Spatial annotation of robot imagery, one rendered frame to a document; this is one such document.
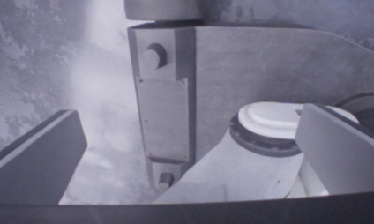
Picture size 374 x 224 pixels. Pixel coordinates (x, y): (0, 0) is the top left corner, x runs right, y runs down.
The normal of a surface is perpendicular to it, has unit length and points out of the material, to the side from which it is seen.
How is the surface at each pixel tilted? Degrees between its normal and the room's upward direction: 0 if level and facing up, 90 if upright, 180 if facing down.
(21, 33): 0
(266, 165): 90
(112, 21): 0
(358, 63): 0
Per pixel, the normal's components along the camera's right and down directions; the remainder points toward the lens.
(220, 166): -0.02, -0.88
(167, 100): -0.18, 0.47
